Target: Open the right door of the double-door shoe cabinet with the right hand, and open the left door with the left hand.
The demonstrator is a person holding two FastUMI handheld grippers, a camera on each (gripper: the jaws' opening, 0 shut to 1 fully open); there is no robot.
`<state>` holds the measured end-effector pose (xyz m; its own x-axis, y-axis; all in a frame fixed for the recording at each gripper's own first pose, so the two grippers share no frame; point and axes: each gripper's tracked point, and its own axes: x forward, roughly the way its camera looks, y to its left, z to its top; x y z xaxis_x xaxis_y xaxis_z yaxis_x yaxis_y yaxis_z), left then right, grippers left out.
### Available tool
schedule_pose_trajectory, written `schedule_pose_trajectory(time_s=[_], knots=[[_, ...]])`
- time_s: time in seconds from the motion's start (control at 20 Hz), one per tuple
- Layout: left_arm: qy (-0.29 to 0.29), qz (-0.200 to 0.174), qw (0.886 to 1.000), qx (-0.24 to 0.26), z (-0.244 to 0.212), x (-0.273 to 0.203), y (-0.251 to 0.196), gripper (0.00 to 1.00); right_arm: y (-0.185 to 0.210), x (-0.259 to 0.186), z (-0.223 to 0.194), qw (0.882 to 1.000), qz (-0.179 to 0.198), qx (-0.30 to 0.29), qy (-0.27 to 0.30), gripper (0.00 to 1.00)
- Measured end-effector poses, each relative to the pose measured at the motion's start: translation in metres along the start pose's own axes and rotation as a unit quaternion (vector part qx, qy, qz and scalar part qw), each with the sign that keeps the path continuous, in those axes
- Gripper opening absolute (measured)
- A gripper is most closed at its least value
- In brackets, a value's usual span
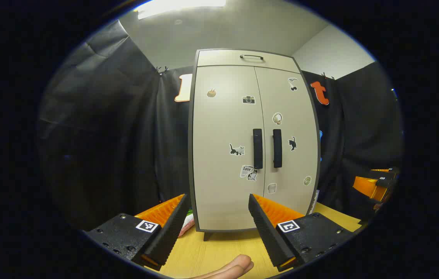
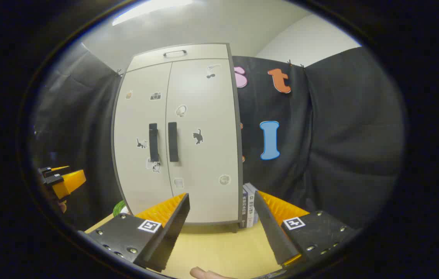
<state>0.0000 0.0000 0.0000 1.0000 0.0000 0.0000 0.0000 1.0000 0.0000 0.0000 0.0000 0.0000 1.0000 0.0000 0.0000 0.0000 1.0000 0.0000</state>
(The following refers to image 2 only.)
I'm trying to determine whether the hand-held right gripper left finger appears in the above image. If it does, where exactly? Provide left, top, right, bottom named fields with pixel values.
left=78, top=193, right=191, bottom=272

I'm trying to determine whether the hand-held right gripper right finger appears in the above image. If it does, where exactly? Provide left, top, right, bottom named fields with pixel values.
left=254, top=190, right=361, bottom=267

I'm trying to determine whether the white door with round stickers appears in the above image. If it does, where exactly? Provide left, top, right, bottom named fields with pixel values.
left=165, top=58, right=240, bottom=224

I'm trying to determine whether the white double-door shoe cabinet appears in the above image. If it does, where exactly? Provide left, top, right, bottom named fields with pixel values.
left=111, top=43, right=244, bottom=233

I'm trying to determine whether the black door handle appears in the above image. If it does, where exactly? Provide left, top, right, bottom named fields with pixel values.
left=149, top=123, right=159, bottom=162
left=168, top=122, right=179, bottom=162

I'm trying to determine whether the white door with camera sticker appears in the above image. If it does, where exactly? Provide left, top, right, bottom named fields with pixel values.
left=113, top=62, right=174, bottom=215

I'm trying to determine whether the white cabinet drawer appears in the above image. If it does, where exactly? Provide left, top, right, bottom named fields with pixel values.
left=127, top=43, right=230, bottom=72

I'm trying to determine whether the blue and white book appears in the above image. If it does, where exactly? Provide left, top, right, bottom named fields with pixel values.
left=241, top=189, right=249, bottom=228

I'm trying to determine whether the green striped watermelon toy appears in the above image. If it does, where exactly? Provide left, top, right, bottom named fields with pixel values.
left=113, top=200, right=128, bottom=218

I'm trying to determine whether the black backdrop cloth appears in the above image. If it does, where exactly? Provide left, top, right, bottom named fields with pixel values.
left=30, top=46, right=404, bottom=230

